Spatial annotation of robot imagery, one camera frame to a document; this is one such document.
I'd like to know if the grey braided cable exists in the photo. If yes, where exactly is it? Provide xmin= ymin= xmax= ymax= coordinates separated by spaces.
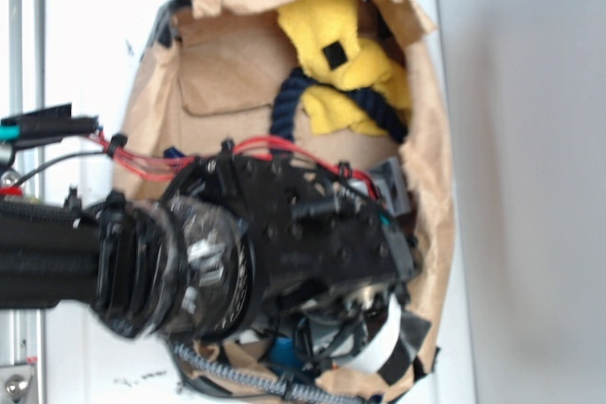
xmin=172 ymin=340 xmax=342 ymax=404

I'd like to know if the aluminium frame rail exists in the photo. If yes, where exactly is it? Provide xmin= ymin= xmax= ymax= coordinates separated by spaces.
xmin=0 ymin=0 xmax=48 ymax=404

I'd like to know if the red wire bundle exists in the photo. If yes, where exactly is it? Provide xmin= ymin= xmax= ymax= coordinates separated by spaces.
xmin=84 ymin=132 xmax=380 ymax=206

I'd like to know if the brown paper bag tray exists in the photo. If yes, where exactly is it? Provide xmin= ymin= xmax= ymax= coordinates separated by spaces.
xmin=122 ymin=0 xmax=455 ymax=402

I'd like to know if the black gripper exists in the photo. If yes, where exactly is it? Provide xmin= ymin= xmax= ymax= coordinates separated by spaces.
xmin=161 ymin=153 xmax=417 ymax=309

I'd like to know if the yellow towel cloth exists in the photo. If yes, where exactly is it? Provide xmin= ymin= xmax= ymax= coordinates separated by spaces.
xmin=270 ymin=0 xmax=412 ymax=144

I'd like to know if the dark blue rope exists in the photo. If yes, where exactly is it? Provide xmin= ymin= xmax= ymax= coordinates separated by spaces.
xmin=269 ymin=66 xmax=409 ymax=145

